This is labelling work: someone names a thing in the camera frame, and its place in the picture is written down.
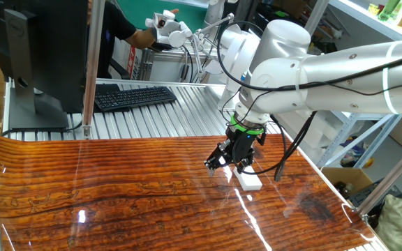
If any wood grain table mat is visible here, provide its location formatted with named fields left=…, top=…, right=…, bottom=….
left=0, top=133, right=392, bottom=251

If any white metal shelf rack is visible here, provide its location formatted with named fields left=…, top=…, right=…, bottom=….
left=305, top=0, right=402, bottom=170

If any operator black shirt torso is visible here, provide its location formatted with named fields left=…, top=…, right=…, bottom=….
left=98, top=0, right=137, bottom=79

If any black keyboard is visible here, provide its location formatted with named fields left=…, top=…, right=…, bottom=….
left=94, top=86, right=177, bottom=113

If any black computer monitor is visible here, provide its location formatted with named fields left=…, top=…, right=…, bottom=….
left=0, top=0, right=90, bottom=132

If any white box with red print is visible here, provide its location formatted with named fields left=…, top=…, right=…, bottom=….
left=112, top=36, right=137, bottom=80

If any brown cardboard box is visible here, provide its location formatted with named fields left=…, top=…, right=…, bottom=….
left=321, top=166, right=375, bottom=203

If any green flange ring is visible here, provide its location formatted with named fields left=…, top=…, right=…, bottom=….
left=229, top=113, right=265, bottom=136

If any white rectangular sponge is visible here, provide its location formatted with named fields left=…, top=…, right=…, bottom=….
left=232, top=165, right=264, bottom=192

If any white haptic control device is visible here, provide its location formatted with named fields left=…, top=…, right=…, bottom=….
left=144, top=9, right=262, bottom=113

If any black monitor cable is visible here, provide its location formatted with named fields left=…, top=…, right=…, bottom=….
left=1, top=120, right=84, bottom=137

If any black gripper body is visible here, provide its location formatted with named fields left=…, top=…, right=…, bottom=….
left=225, top=127, right=266, bottom=164

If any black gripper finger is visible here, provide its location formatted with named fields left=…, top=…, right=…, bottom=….
left=238, top=157, right=255, bottom=175
left=204, top=140, right=234, bottom=178

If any silver aluminium equipment case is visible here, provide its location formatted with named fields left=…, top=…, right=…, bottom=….
left=137, top=47, right=223, bottom=84

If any operator bare forearm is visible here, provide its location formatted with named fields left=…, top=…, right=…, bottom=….
left=124, top=27, right=157, bottom=50

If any beige fabric sack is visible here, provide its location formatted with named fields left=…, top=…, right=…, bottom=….
left=375, top=193, right=402, bottom=251

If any white foam block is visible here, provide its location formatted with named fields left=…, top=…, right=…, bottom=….
left=293, top=111, right=340, bottom=154

